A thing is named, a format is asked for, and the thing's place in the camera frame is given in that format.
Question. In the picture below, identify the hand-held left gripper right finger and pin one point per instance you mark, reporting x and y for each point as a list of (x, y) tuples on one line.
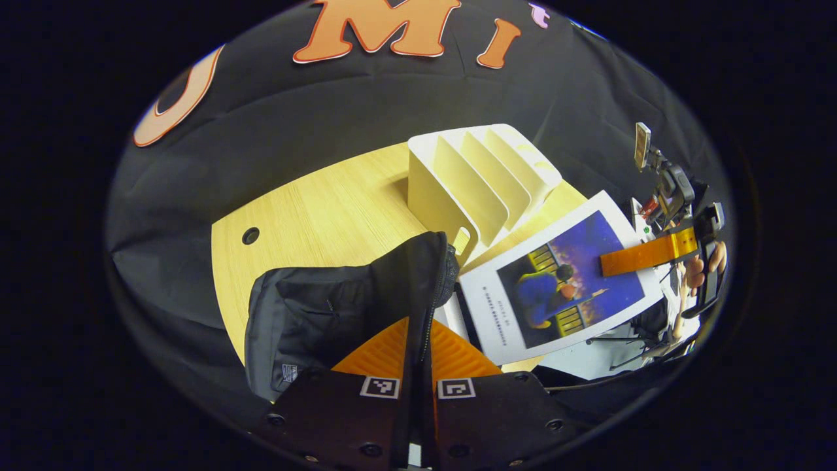
[(497, 418)]

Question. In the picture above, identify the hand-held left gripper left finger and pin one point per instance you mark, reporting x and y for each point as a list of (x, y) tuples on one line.
[(340, 418)]

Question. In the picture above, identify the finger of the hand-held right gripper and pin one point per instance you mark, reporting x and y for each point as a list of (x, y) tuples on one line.
[(647, 254)]

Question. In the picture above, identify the blue cover book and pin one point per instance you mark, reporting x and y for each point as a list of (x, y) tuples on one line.
[(562, 281)]

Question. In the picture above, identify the black schoolbag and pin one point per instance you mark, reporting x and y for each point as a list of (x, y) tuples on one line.
[(327, 307)]

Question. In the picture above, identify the white bookshelf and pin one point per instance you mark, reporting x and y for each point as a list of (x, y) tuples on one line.
[(458, 190)]

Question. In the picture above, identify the black office chair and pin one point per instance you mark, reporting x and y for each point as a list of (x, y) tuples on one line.
[(650, 324)]

